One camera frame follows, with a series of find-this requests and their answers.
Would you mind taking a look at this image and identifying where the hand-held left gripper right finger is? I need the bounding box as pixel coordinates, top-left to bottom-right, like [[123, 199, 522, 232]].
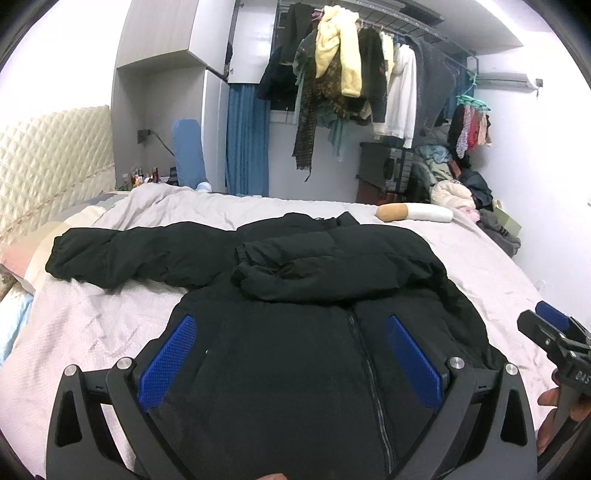
[[385, 316, 539, 480]]

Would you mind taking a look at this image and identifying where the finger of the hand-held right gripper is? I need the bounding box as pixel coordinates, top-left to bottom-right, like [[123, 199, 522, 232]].
[[516, 310, 578, 361], [534, 300, 591, 344]]

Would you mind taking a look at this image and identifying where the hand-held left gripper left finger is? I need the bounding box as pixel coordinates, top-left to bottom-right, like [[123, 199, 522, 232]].
[[45, 315, 199, 480]]

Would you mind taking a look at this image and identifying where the black padded jacket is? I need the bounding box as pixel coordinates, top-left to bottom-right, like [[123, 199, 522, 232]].
[[45, 211, 509, 480]]

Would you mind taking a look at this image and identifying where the pile of mixed clothes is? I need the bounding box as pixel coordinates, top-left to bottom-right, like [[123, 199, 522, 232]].
[[412, 124, 523, 258]]

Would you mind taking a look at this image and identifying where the green hanger with small clothes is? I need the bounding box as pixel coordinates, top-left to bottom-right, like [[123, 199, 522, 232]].
[[454, 69, 493, 160]]

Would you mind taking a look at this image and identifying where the metal clothes rack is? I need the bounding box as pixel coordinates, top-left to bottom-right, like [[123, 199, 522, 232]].
[[276, 0, 482, 75]]

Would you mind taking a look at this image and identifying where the person's right hand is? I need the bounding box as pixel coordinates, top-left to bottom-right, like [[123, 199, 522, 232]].
[[534, 389, 562, 455]]

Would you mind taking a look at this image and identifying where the bed with grey blanket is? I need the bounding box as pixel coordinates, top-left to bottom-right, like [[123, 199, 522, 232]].
[[0, 182, 575, 480]]

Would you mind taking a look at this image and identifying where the green box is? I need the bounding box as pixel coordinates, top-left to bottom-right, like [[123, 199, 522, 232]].
[[491, 198, 523, 237]]

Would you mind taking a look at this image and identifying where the tan and white bolster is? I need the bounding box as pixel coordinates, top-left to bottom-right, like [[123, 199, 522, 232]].
[[376, 203, 456, 225]]

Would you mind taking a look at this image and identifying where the light blue pillow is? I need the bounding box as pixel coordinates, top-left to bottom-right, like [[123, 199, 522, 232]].
[[0, 294, 34, 366]]

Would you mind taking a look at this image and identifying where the pink and cream pillow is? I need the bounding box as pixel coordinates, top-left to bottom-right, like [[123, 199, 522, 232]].
[[0, 220, 71, 296]]

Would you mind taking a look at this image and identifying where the group of cosmetic bottles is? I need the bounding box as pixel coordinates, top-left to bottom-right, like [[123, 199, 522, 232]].
[[117, 165, 179, 190]]

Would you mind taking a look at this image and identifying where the blue upright cushion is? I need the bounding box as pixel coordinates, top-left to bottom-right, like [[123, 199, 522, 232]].
[[172, 119, 208, 188]]

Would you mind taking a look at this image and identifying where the blue curtain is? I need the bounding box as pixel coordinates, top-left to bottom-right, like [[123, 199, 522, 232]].
[[224, 83, 271, 198]]

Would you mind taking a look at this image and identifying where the cream quilted headboard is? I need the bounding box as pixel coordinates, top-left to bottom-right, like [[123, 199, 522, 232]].
[[0, 105, 116, 243]]

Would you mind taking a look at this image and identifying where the white air conditioner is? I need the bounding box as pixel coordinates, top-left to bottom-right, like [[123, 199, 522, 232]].
[[475, 71, 544, 91]]

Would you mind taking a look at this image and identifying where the teal hanging garment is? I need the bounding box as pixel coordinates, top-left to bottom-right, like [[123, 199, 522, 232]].
[[318, 105, 357, 161]]

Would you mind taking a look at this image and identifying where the dark grey hanging coat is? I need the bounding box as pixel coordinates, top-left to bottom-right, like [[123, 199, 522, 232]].
[[412, 38, 470, 136]]

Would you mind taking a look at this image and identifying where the leopard print garment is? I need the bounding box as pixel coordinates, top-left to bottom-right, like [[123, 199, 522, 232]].
[[291, 32, 352, 172]]

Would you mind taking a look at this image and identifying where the white hoodie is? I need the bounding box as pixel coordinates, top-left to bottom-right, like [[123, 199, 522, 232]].
[[372, 44, 419, 149]]

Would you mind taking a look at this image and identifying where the black fleece garment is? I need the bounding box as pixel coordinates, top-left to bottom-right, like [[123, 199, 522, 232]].
[[355, 28, 389, 124]]

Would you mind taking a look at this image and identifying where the black hanging coat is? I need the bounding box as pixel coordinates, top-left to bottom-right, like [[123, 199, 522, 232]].
[[256, 45, 297, 114]]

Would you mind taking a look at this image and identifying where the yellow fleece jacket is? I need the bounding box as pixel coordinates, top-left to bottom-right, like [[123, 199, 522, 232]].
[[315, 6, 363, 99]]

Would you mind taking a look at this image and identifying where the black wall plug with cable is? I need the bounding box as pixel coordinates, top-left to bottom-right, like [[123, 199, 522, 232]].
[[137, 128, 176, 158]]

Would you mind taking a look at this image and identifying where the grey wall cabinet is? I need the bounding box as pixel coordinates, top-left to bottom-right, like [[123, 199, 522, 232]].
[[115, 0, 242, 85]]

